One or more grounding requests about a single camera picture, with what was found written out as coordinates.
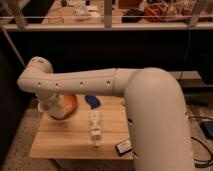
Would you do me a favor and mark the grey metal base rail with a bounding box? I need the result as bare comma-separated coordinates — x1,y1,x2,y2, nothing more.
170,71,213,87

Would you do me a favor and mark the wooden table board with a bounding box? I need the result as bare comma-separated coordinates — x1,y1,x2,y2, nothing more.
30,95,133,160

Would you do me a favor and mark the grey diagonal metal strut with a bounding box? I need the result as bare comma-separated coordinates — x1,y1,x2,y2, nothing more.
1,26,26,68

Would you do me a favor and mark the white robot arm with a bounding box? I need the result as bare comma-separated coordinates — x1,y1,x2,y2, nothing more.
17,56,195,171

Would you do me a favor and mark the black red white box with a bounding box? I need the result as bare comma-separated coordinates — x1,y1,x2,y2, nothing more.
115,139,132,156

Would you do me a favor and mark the white tube with cap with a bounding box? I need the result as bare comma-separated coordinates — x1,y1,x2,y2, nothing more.
90,111,101,148

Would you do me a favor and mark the blue folded cloth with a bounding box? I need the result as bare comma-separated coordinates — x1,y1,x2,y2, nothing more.
85,95,101,109

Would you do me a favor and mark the white ceramic cup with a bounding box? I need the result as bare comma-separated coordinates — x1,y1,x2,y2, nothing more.
50,98,65,119

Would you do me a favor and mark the dark power adapter box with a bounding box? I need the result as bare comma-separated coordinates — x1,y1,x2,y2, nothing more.
200,121,213,140

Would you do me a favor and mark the orange ceramic bowl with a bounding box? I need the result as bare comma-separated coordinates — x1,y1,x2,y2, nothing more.
59,94,77,119

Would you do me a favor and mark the black floor cable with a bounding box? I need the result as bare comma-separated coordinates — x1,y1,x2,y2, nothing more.
188,114,213,168

